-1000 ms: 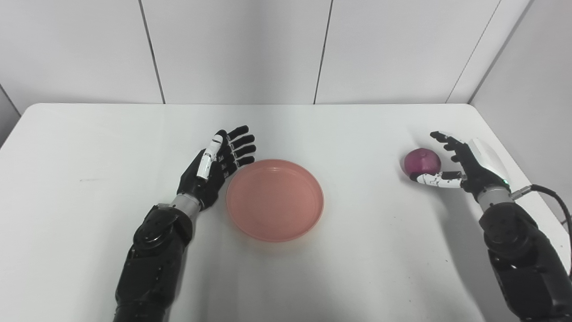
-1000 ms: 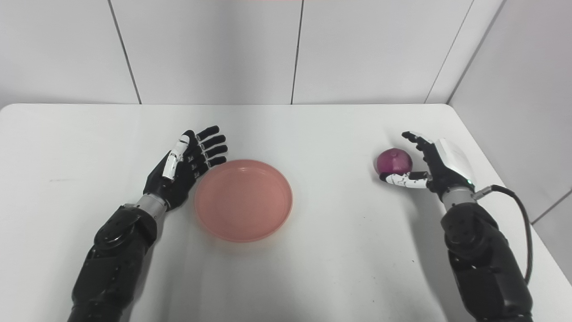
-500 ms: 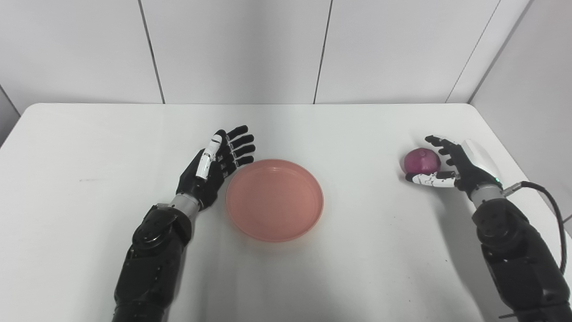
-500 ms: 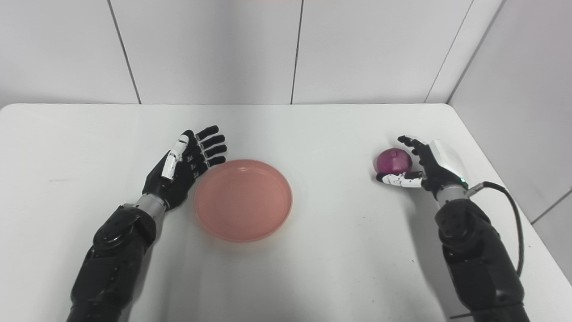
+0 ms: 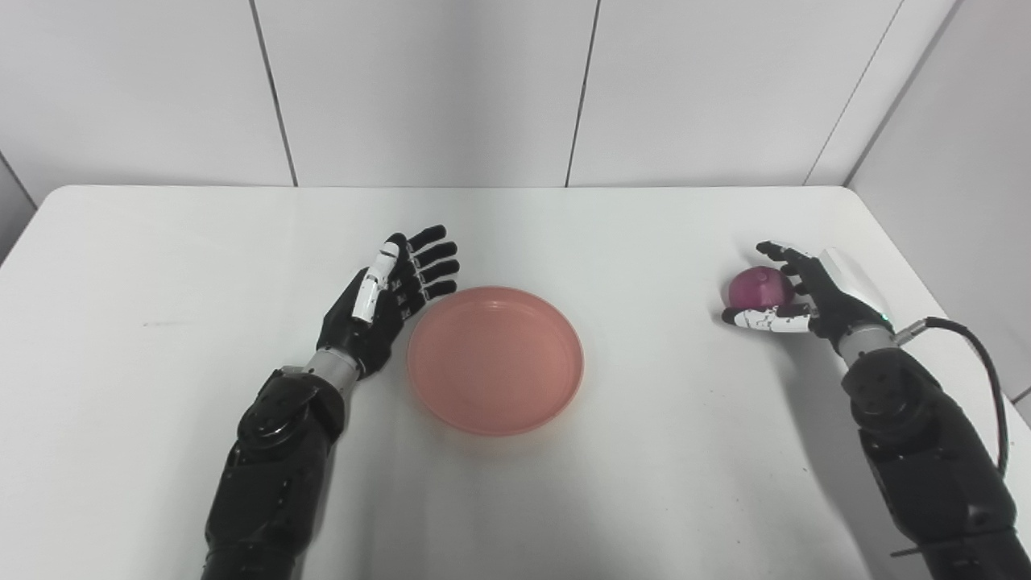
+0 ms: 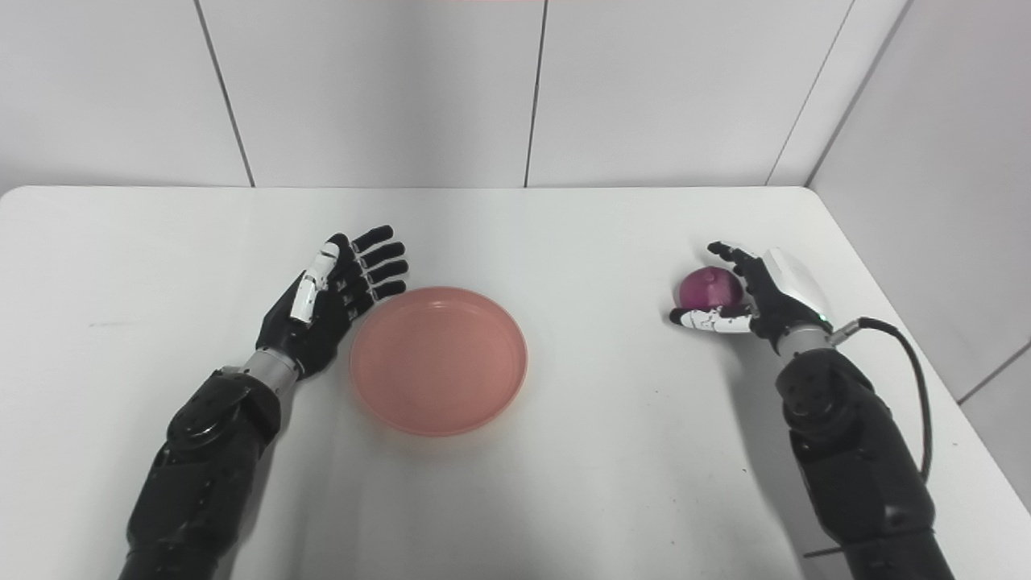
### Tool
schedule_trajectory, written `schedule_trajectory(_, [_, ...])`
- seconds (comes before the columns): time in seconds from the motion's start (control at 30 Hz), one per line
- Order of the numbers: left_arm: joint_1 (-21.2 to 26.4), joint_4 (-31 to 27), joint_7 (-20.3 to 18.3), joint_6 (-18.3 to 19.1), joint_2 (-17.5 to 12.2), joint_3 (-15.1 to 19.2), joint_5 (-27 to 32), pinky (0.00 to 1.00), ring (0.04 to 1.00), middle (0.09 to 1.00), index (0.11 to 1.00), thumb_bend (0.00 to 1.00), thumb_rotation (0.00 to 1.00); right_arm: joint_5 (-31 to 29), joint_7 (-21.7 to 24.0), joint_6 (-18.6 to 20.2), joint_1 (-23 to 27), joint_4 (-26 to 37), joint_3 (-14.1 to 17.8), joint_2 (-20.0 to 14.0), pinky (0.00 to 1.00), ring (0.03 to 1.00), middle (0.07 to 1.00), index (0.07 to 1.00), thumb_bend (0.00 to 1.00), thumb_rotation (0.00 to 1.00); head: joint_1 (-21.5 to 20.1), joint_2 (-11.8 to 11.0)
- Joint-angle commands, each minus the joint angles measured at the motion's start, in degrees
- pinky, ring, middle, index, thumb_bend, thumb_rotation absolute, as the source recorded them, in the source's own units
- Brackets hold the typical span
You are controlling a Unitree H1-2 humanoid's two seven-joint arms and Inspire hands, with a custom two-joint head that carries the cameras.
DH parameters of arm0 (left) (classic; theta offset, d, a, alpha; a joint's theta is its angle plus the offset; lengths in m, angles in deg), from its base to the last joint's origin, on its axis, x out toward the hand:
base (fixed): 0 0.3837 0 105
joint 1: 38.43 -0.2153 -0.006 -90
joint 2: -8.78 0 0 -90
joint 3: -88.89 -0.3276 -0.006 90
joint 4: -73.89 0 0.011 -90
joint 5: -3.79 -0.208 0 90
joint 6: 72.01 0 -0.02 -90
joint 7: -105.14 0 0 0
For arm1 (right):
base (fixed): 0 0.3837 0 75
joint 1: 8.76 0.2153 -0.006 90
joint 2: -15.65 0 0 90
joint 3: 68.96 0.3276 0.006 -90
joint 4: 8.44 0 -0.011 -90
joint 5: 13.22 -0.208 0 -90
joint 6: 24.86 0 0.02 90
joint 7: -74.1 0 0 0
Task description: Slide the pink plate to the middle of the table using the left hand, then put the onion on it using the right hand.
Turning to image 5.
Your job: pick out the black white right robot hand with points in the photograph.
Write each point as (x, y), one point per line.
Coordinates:
(838, 302)

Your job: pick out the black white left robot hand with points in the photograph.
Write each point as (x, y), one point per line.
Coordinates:
(354, 326)

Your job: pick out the purple red onion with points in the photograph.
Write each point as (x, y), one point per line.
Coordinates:
(757, 288)

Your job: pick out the pink plastic plate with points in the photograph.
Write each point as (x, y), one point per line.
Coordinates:
(495, 361)

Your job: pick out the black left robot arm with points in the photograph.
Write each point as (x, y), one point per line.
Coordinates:
(274, 467)

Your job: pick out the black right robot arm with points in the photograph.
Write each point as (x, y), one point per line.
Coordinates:
(926, 451)

